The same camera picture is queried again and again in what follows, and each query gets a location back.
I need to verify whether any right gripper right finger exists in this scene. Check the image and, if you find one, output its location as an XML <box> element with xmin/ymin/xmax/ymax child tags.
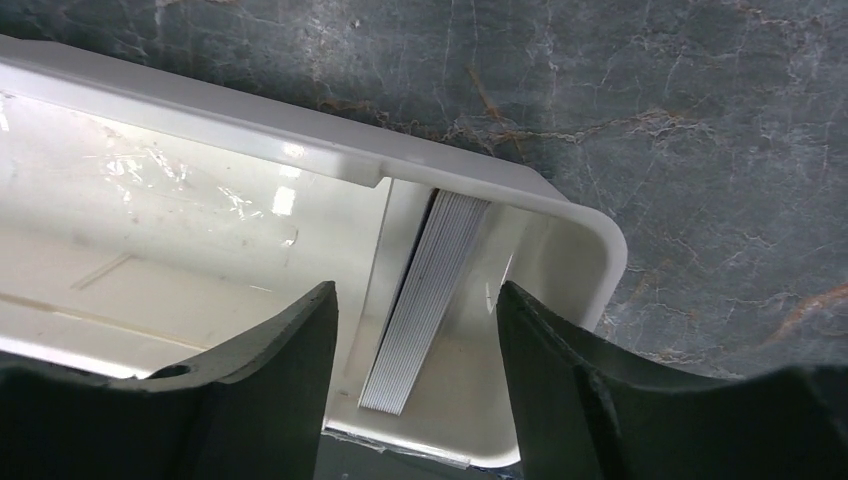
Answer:
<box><xmin>496</xmin><ymin>282</ymin><xmax>847</xmax><ymax>479</ymax></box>

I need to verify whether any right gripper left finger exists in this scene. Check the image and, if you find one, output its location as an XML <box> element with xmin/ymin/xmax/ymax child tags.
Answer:
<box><xmin>1</xmin><ymin>281</ymin><xmax>339</xmax><ymax>479</ymax></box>

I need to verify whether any white plastic tray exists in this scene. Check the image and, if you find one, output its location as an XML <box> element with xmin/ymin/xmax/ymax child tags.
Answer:
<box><xmin>1</xmin><ymin>36</ymin><xmax>627</xmax><ymax>468</ymax></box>

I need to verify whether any stack of silver cards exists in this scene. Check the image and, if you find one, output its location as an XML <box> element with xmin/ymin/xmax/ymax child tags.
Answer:
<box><xmin>359</xmin><ymin>190</ymin><xmax>491</xmax><ymax>415</ymax></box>

